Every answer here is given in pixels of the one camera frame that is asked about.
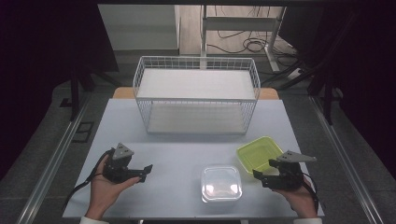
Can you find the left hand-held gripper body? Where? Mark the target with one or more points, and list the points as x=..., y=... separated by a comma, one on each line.
x=120, y=166

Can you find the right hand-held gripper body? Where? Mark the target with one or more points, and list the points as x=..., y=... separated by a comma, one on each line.
x=289, y=174

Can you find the clear lidded plastic container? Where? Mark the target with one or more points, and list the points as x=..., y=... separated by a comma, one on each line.
x=221, y=183

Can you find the person's right hand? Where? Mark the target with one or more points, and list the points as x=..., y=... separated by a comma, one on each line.
x=299, y=199

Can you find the person's left hand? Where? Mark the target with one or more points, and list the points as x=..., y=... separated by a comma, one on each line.
x=104, y=193

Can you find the green plastic container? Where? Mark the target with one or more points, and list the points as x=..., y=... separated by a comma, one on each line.
x=257, y=154

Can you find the black stand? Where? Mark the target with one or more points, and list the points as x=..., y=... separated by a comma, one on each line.
x=323, y=77
x=77, y=84

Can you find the white power strip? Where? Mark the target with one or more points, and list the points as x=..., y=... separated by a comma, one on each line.
x=295, y=73

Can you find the white cabinet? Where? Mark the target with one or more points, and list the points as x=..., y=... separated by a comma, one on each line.
x=140, y=28

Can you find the metal floor rail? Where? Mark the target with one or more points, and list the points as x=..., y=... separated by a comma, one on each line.
x=53, y=158
x=345, y=161

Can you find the white metal desk frame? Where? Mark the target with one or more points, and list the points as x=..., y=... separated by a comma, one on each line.
x=239, y=23

